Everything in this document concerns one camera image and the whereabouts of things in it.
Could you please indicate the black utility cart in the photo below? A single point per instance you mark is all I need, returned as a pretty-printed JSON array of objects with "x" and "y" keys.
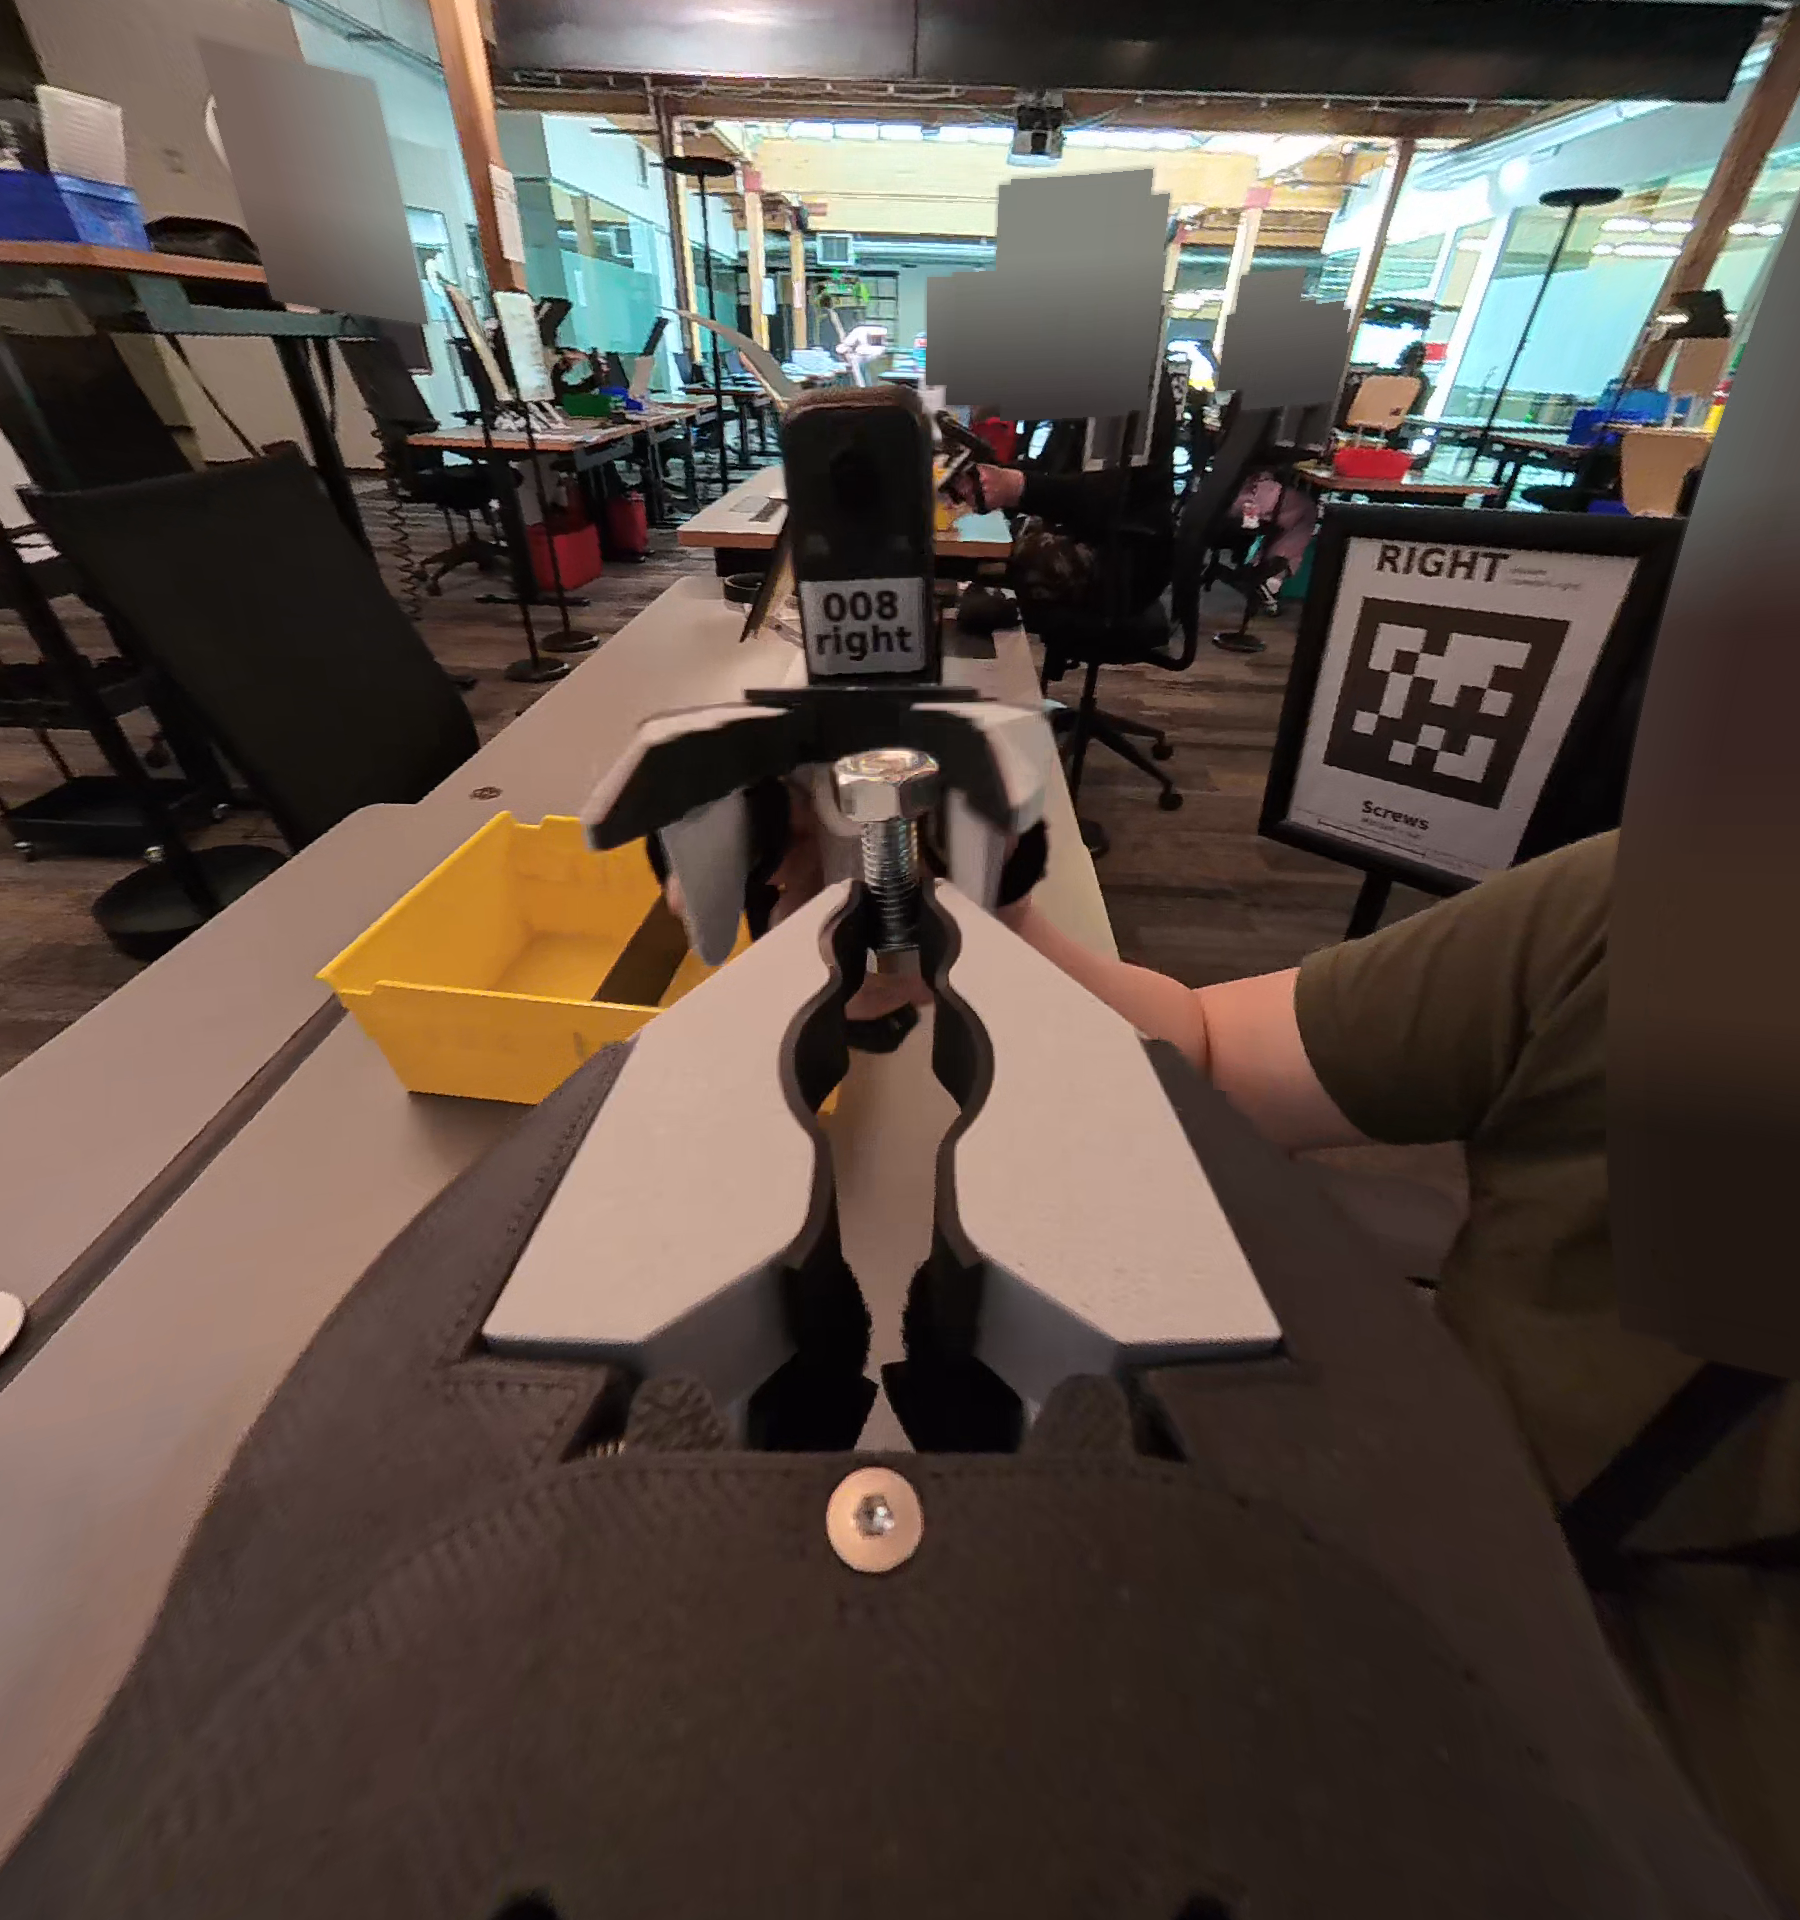
[{"x": 89, "y": 803}]

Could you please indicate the black office chair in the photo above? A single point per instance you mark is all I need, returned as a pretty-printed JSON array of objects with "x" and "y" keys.
[{"x": 1138, "y": 632}]

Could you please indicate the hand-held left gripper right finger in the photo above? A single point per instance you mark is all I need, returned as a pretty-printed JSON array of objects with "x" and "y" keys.
[{"x": 1108, "y": 1201}]

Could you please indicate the ceiling projector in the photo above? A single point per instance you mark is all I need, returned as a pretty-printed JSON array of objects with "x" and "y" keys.
[{"x": 1038, "y": 132}]

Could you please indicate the yellow bin with dark divider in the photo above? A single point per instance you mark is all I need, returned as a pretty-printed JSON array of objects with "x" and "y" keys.
[{"x": 465, "y": 1036}]

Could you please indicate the person's right forearm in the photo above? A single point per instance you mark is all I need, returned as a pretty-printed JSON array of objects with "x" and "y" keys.
[{"x": 1228, "y": 1050}]

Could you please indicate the wooden shelf with black frame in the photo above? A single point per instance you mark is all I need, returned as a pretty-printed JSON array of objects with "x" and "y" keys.
[{"x": 165, "y": 293}]

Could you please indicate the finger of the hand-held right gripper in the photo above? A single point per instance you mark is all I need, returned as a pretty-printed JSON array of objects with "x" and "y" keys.
[
  {"x": 989, "y": 809},
  {"x": 703, "y": 873}
]

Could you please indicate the red plastic bin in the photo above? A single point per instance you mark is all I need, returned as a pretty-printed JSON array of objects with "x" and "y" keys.
[{"x": 1369, "y": 468}]

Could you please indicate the silver hex bolt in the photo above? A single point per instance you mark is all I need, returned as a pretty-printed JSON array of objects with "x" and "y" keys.
[{"x": 889, "y": 873}]

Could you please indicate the wooden chair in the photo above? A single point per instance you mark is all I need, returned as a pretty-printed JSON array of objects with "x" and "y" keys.
[{"x": 1384, "y": 406}]

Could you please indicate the blue plastic bin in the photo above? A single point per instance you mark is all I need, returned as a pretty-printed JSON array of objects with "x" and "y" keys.
[{"x": 31, "y": 207}]

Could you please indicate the person's right hand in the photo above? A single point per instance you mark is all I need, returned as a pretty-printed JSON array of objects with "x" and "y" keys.
[{"x": 876, "y": 994}]

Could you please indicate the red container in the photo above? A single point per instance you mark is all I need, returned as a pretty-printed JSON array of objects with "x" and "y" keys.
[
  {"x": 624, "y": 526},
  {"x": 563, "y": 556}
]

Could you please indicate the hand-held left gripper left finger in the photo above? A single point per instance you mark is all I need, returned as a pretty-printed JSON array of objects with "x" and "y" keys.
[{"x": 645, "y": 1201}]

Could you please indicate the grey work table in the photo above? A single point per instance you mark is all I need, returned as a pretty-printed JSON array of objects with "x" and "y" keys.
[{"x": 734, "y": 526}]

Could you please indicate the silver hex nut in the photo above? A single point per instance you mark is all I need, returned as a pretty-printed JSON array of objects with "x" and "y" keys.
[{"x": 895, "y": 954}]

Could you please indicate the framed marker sign on stand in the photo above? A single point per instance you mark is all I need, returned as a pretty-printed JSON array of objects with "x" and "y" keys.
[{"x": 1445, "y": 706}]

